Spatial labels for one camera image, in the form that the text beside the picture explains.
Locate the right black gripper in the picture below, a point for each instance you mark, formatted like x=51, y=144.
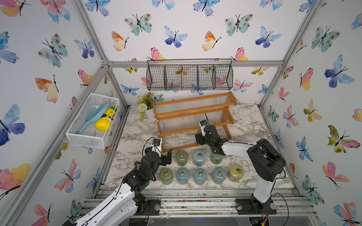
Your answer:
x=198, y=138

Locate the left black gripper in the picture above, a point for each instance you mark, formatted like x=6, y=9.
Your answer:
x=168, y=158

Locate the green canister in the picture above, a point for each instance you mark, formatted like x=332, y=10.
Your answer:
x=166, y=176
x=181, y=158
x=216, y=158

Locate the blue canister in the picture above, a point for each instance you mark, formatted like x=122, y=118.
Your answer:
x=219, y=175
x=199, y=158
x=182, y=176
x=200, y=176

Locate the yellow-green canister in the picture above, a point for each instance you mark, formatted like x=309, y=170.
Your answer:
x=235, y=173

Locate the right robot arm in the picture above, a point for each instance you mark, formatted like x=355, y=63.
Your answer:
x=267, y=161

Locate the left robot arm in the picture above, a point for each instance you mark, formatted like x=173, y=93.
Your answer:
x=127, y=200

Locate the wooden three-tier shelf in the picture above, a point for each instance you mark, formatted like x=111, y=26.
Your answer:
x=184, y=115

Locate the artificial flower plant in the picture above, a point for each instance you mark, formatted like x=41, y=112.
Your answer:
x=145, y=105

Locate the yellow bottle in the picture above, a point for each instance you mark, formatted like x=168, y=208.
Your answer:
x=103, y=124

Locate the light blue dustpan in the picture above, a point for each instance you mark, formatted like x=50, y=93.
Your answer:
x=95, y=114

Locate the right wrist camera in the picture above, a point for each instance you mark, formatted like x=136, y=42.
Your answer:
x=203, y=125

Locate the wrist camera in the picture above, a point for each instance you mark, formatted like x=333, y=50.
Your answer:
x=203, y=125
x=156, y=144

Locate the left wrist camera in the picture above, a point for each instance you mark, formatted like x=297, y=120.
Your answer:
x=156, y=144

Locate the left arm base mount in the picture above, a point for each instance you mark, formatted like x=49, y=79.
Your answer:
x=146, y=207

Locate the black wire wall basket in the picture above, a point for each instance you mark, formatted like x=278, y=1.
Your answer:
x=189, y=74

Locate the white mesh wall basket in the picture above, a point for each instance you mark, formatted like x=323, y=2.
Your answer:
x=91, y=137

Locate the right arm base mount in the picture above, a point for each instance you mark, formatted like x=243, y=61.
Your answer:
x=249, y=206

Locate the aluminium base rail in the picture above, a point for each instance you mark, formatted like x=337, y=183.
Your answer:
x=222, y=202

